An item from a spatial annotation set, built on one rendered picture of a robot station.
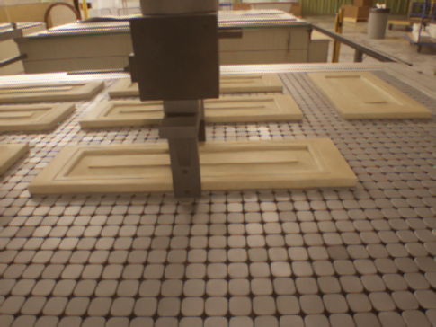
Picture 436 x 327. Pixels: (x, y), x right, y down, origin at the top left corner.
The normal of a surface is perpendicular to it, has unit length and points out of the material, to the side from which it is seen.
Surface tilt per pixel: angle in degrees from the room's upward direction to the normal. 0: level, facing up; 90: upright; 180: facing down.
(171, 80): 90
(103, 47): 90
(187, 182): 90
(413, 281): 0
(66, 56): 90
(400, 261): 0
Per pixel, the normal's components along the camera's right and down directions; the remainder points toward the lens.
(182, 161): 0.00, 0.80
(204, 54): -0.01, 0.47
